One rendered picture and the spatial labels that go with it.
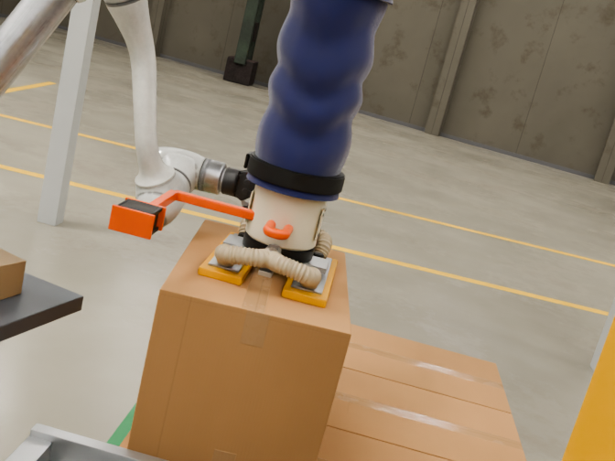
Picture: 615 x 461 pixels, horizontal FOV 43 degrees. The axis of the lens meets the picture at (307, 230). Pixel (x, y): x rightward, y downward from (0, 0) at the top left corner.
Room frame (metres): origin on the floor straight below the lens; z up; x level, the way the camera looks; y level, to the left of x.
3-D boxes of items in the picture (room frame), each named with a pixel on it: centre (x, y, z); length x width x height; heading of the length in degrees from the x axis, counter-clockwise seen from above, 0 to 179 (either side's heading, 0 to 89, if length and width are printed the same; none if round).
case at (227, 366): (1.78, 0.07, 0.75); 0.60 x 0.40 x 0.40; 2
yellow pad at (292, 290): (1.76, -0.04, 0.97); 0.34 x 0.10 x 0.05; 177
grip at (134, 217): (1.48, 0.33, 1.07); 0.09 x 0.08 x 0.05; 87
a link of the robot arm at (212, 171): (2.04, 0.28, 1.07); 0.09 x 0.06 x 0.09; 177
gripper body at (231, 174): (2.03, 0.20, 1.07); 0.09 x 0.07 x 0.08; 87
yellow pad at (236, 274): (1.77, 0.15, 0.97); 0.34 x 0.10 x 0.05; 177
